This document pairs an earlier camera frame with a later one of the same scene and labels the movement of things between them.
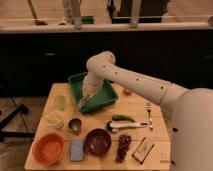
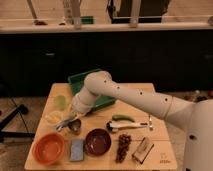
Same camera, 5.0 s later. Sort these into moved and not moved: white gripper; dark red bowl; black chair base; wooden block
Moved: white gripper
Not moved: black chair base; dark red bowl; wooden block
